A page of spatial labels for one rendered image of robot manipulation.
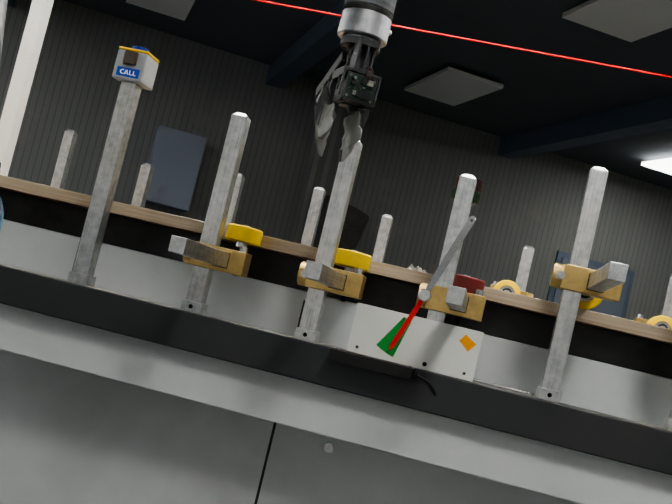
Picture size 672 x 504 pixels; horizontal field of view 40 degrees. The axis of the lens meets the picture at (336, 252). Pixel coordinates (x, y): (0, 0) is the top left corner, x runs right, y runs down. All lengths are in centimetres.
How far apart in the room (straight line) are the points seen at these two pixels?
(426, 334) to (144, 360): 60
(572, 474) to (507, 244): 998
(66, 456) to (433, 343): 94
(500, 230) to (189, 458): 980
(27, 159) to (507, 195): 569
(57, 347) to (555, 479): 107
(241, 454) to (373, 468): 30
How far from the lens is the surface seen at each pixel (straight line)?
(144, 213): 221
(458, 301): 157
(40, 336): 213
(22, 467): 238
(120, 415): 227
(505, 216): 1183
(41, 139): 1067
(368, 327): 190
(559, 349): 190
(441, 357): 188
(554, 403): 188
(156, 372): 202
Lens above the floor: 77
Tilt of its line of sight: 3 degrees up
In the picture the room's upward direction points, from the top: 14 degrees clockwise
